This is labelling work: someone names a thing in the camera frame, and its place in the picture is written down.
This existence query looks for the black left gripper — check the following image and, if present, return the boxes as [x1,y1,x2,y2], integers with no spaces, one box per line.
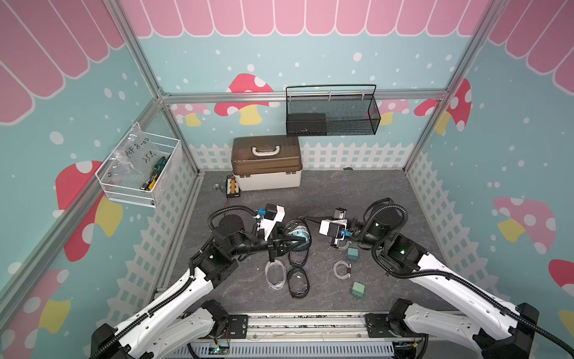
[231,224,306,263]

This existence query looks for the teal charger cube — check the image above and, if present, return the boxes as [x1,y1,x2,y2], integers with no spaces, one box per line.
[347,248,360,261]

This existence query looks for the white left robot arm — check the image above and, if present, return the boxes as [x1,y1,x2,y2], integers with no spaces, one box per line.
[90,205,307,358]

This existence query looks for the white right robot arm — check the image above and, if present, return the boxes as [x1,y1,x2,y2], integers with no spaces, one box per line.
[319,197,573,358]

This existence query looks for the green charger cube lower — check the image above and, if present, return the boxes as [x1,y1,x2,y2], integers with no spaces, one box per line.
[351,281,366,299]

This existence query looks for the black yellow charger board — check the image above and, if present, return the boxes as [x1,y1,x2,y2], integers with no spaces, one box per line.
[225,175,241,198]

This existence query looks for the brown lid storage box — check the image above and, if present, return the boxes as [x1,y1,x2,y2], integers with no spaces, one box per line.
[231,135,303,191]

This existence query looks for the black box in basket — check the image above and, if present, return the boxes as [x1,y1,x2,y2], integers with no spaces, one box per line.
[286,113,327,136]

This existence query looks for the clear labelled plastic bag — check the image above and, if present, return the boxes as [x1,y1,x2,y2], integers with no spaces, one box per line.
[108,126,161,183]

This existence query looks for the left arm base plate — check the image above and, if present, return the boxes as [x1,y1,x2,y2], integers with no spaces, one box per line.
[209,315,249,340]

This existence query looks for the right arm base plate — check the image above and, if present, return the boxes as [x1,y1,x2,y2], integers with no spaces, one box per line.
[365,313,403,338]

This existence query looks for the black wire mesh basket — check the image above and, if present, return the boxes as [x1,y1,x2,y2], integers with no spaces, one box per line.
[285,84,381,136]

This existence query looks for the green handled tool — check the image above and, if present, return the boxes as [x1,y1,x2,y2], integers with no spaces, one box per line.
[140,156,168,191]

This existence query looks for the white wire wall basket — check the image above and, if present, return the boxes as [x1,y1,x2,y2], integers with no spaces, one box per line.
[96,124,182,208]

